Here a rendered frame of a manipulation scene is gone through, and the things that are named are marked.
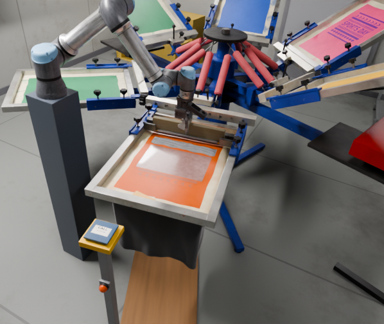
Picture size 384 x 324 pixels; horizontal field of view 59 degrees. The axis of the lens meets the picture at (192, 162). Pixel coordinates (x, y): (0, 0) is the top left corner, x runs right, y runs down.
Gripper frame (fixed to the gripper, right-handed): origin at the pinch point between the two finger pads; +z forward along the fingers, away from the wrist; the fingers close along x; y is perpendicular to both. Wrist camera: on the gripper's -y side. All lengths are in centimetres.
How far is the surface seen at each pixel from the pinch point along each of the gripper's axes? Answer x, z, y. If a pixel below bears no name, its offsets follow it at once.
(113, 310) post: 79, 58, 10
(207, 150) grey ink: 7.7, 5.0, -13.4
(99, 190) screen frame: 59, 2, 23
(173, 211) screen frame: 60, 2, -11
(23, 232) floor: 23, 101, 115
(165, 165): 27.3, 5.6, 3.7
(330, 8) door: -365, -5, -91
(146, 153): 21.0, 5.6, 16.5
